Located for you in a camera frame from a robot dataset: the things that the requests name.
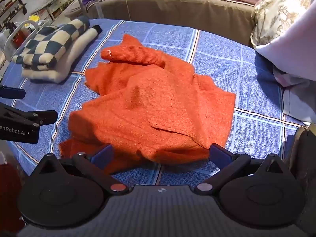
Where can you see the checkered folded garment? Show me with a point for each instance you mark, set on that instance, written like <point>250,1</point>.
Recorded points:
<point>49,42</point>

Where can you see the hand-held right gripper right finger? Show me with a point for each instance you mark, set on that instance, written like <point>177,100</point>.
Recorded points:
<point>219,154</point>

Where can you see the cream folded garment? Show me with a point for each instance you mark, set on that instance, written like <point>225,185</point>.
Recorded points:
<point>70,57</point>

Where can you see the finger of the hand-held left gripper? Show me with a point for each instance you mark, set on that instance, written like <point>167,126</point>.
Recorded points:
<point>45,117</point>
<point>12,92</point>

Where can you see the brown bed frame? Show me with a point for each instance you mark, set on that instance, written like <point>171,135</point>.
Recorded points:
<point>172,9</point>

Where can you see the floral pillow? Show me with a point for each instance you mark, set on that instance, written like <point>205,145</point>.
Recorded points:
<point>276,12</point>

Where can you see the wall shelf with bottles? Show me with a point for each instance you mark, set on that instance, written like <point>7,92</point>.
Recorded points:
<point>12,5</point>

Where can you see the blue plaid bedsheet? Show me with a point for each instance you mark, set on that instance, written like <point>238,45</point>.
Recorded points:
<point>217,54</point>

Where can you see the pink white cloth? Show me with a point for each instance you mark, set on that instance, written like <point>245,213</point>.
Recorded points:
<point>298,98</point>

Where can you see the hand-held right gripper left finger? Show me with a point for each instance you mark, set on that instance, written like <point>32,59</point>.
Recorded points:
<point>103,153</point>

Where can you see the orange knit sweater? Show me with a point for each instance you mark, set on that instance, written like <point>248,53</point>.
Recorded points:
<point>153,98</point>

